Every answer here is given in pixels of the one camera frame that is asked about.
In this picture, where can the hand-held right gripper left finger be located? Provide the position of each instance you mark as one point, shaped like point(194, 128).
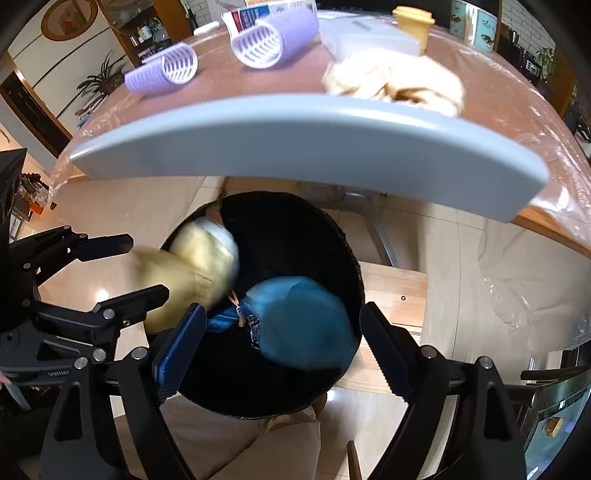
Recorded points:
point(181, 355)

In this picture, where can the teal printed mug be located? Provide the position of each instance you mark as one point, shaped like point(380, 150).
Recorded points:
point(480, 27)

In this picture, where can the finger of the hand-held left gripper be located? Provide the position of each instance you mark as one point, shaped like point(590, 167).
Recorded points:
point(106, 244)
point(134, 300)

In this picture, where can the black trash bin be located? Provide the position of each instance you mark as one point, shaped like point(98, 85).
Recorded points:
point(295, 240)

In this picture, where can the round framed wall plaque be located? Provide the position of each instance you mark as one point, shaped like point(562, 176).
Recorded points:
point(69, 18)

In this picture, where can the blue cloth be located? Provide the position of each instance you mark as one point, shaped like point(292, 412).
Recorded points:
point(300, 323)

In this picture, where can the purple hair roller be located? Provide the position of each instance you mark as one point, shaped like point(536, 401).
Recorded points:
point(152, 76)
point(295, 27)

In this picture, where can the grey metal table frame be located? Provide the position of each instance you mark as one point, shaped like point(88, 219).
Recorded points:
point(383, 240)

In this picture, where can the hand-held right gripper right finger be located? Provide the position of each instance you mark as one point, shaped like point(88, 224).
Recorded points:
point(387, 353)

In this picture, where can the potted plant with long leaves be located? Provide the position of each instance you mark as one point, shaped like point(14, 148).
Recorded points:
point(99, 78)

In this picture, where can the wooden display cabinet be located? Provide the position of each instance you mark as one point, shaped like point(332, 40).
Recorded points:
point(161, 18)

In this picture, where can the grey flat board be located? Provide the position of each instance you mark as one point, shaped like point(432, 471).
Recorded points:
point(300, 138)

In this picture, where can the small potted plant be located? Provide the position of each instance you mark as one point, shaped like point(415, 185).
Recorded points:
point(547, 60)

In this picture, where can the white printed carton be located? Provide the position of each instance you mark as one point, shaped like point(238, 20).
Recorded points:
point(244, 21)

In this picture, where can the yellow lidded cup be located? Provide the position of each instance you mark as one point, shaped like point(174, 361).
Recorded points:
point(413, 21)

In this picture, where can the pale plain box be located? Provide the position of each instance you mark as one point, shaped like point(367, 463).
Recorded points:
point(369, 34)

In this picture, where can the yellow cloth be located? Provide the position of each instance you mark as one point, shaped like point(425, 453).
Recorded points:
point(198, 258)

